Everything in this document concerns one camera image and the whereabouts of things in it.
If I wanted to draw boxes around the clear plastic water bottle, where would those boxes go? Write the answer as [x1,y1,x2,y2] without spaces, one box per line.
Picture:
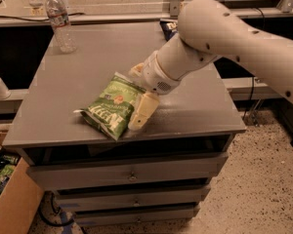
[46,0,76,54]

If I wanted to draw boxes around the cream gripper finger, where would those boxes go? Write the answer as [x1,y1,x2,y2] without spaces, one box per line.
[129,62,144,78]
[128,92,159,131]

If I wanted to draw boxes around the green jalapeno chip bag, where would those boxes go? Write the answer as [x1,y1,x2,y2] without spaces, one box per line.
[75,72,146,140]

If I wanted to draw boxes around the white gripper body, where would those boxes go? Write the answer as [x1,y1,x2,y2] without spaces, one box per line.
[141,51,180,95]

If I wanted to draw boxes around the grey drawer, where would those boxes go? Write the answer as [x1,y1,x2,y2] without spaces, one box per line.
[27,152,228,191]
[75,203,199,226]
[56,184,210,212]

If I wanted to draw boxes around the black cable on floor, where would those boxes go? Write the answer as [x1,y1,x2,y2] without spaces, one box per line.
[37,193,76,228]

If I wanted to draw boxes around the dark blue chip bag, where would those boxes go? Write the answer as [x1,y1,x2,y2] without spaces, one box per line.
[160,19,178,41]

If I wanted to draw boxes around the grey drawer cabinet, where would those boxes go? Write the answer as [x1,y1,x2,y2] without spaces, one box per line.
[4,22,245,226]

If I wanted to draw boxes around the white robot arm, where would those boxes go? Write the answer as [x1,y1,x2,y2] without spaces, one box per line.
[129,0,293,131]

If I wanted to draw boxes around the green packets in box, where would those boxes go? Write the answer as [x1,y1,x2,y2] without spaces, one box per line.
[0,153,21,194]

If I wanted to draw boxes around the brown cardboard box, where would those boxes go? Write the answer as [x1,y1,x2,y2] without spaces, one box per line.
[0,131,45,234]

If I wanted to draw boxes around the top grey drawer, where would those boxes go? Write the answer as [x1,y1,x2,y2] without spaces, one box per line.
[27,152,228,191]

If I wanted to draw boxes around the bottom grey drawer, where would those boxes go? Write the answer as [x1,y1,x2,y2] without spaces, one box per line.
[75,203,199,226]

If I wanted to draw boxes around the middle grey drawer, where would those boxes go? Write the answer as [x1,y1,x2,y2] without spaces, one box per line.
[56,184,210,212]

